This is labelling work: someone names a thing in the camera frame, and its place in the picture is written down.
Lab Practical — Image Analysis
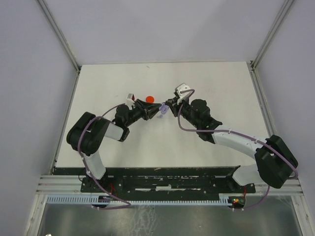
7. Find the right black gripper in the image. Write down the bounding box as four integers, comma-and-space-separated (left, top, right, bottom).
165, 95, 200, 129

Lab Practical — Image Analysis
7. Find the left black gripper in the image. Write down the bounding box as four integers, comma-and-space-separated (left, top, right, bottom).
125, 98, 162, 127

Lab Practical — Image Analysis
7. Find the purple charging case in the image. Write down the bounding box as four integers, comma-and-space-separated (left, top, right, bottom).
159, 103, 169, 115

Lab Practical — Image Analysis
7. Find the red charging case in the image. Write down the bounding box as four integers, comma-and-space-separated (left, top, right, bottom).
145, 96, 155, 103

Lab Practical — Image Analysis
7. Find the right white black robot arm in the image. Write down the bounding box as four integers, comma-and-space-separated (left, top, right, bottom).
165, 98, 298, 192

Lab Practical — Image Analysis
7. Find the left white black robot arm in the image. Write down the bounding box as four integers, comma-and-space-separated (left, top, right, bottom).
66, 99, 162, 192

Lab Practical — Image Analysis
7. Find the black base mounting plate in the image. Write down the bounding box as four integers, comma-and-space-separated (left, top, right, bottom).
81, 167, 255, 201

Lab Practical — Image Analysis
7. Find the controller board with leds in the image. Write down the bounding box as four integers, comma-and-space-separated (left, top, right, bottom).
231, 197, 246, 208

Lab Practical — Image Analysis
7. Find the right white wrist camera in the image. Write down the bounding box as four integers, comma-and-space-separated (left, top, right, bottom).
174, 83, 193, 105

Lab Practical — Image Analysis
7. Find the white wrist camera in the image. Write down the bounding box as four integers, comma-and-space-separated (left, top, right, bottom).
174, 83, 193, 105
126, 93, 135, 106

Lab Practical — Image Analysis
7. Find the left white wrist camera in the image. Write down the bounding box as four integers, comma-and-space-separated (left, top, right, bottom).
126, 93, 135, 106

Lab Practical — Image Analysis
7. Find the aluminium front rail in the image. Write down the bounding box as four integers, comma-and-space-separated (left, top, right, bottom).
36, 175, 303, 197

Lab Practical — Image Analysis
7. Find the white slotted cable duct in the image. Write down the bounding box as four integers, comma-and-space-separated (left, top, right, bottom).
46, 192, 234, 206

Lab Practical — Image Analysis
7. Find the left aluminium frame post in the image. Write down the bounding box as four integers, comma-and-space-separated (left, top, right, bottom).
36, 0, 81, 72

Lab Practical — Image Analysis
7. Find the aluminium frame post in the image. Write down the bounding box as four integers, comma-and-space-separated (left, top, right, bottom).
251, 0, 296, 71
36, 0, 81, 72

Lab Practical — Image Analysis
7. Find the right aluminium frame post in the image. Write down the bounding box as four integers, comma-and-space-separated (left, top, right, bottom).
251, 0, 296, 71

